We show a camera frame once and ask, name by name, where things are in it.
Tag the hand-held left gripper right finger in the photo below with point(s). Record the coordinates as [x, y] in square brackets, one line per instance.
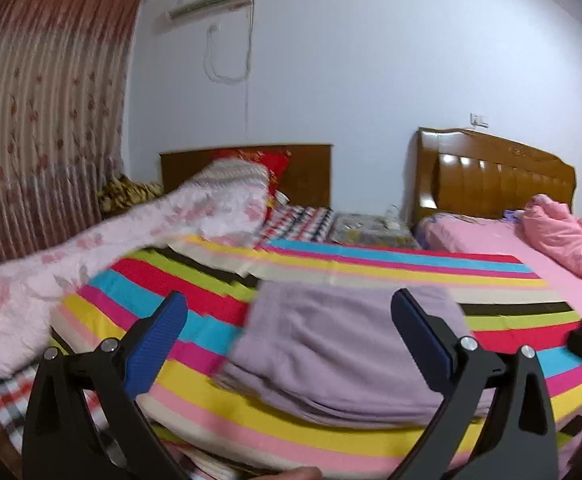
[423, 332]

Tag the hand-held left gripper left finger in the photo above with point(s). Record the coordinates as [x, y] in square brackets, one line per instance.
[156, 345]

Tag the lilac pants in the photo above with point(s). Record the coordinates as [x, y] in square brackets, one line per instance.
[331, 350]

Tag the person's left hand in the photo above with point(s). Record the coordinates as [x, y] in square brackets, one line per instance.
[296, 474]

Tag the pink floral quilt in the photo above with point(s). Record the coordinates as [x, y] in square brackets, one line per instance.
[121, 240]

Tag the pink bed sheet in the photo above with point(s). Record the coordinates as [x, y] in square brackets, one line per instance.
[486, 240]

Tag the grey patterned cloth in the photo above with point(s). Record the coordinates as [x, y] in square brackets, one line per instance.
[366, 230]

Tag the tiger print blanket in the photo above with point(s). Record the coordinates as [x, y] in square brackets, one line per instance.
[121, 192]

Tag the striped bed sheet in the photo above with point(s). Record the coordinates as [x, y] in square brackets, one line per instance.
[296, 425]

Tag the zigzag patterned cloth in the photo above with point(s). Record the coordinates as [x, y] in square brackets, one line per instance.
[301, 222]

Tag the glossy wooden headboard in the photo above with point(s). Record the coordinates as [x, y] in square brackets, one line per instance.
[496, 175]

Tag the dark wooden headboard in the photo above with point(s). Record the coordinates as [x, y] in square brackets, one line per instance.
[311, 175]

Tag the red pillow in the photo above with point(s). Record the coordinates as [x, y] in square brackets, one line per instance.
[276, 165]

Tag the air conditioner pipe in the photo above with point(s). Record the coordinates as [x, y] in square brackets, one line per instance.
[246, 110]

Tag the floral striped curtain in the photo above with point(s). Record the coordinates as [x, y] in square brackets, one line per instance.
[46, 110]

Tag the white wall socket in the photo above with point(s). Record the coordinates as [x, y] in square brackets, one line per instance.
[480, 120]

